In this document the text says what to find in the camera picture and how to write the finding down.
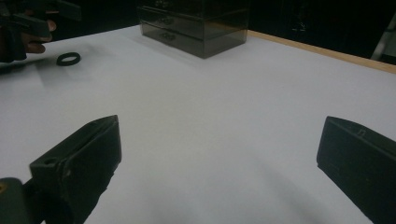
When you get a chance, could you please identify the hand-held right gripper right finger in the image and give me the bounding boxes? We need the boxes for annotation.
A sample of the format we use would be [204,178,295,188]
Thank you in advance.
[317,116,396,224]

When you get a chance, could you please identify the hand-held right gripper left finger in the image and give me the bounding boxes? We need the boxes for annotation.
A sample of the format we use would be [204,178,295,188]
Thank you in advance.
[22,115,122,224]

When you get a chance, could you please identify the black ring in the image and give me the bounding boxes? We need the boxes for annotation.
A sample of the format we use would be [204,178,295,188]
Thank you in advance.
[56,51,81,67]

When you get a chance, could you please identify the smoky clear drawer organizer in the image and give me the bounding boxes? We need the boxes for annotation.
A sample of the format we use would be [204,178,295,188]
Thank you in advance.
[136,0,250,60]

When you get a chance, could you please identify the wooden table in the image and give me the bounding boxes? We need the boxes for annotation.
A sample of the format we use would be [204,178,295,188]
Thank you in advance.
[247,29,396,75]

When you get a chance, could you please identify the white metal stand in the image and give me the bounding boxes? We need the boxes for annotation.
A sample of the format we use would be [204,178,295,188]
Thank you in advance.
[370,12,396,62]

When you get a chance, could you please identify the white table mat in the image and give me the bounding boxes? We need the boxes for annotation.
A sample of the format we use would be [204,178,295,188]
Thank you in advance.
[0,24,396,224]

